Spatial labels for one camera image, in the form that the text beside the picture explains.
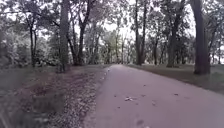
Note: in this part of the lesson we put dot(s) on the wood of trees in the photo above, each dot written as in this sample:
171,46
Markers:
65,33

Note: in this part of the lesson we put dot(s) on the grass verge with bare earth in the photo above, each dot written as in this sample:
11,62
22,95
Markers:
200,78

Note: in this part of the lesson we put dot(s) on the leaf-strewn grass ground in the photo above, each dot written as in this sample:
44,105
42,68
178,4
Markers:
43,96

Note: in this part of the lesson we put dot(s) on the grey asphalt path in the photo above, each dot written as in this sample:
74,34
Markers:
140,106

